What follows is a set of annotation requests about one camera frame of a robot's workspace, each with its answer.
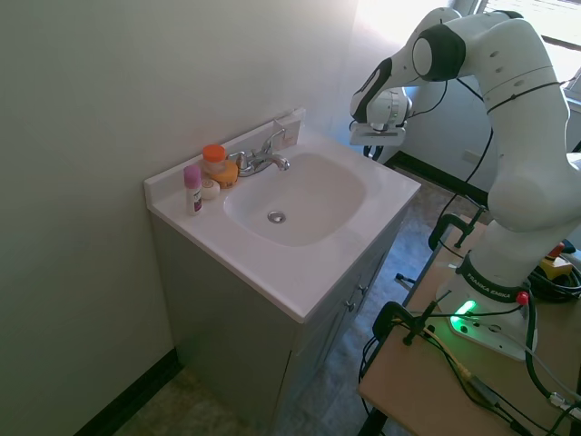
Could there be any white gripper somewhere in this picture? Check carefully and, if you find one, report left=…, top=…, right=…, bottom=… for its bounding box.
left=349, top=121, right=407, bottom=164

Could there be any black baseboard strip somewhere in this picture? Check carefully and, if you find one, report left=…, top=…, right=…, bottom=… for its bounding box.
left=389, top=150, right=494, bottom=202
left=71, top=346, right=183, bottom=436

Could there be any white card box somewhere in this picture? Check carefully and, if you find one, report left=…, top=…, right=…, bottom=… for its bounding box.
left=272, top=107, right=307, bottom=149

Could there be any black C clamp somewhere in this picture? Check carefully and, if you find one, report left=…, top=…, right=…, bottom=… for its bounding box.
left=428, top=202, right=490, bottom=252
left=371, top=292, right=452, bottom=349

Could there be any white sink vanity top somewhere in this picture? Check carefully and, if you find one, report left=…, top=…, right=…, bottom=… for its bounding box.
left=143, top=128, right=422, bottom=324

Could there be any orange round tub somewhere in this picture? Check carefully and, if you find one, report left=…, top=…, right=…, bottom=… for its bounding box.
left=209, top=161, right=240, bottom=189

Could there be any clear jar with orange lid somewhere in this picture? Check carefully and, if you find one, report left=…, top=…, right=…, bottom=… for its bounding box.
left=202, top=144, right=228, bottom=176

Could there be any white stick with pink cap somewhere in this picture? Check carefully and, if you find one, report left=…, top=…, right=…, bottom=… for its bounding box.
left=182, top=164, right=203, bottom=217

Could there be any yellow emergency stop box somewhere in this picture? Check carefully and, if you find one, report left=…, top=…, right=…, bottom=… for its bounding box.
left=542, top=243, right=578, bottom=283

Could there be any grey vanity cabinet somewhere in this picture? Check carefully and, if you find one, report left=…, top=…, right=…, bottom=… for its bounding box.
left=149, top=199, right=406, bottom=431

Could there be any light wooden robot table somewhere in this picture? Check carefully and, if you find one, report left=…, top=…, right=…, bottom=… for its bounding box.
left=358, top=221, right=581, bottom=436

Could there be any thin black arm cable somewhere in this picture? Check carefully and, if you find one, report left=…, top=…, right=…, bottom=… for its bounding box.
left=406, top=74, right=574, bottom=196

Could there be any chrome two-handle faucet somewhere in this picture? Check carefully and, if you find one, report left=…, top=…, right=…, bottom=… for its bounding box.
left=227, top=127, right=291, bottom=178

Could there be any yellow network cable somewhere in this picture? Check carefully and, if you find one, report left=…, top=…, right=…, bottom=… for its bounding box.
left=424, top=329, right=474, bottom=381

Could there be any black cable bundle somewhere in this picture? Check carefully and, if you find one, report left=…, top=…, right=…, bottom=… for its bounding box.
left=528, top=265, right=581, bottom=304

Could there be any grey cable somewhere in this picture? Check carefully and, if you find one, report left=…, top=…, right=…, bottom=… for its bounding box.
left=524, top=347, right=581, bottom=412

